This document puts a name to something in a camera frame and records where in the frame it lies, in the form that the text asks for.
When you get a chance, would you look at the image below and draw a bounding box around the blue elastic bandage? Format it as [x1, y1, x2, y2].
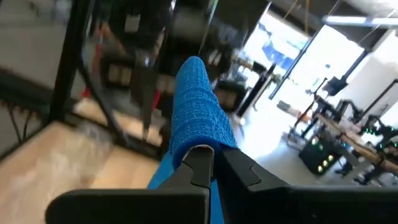
[147, 55, 239, 224]

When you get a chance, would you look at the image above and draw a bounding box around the black box with lights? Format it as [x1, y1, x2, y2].
[298, 136, 340, 177]

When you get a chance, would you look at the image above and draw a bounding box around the black aluminium table frame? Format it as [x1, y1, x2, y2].
[49, 0, 163, 160]

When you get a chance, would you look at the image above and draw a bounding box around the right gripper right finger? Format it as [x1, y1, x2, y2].
[216, 147, 398, 224]

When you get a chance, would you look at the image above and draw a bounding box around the wooden robot workstation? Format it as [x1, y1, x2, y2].
[289, 77, 398, 187]

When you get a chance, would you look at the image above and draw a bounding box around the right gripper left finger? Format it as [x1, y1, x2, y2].
[45, 145, 216, 224]

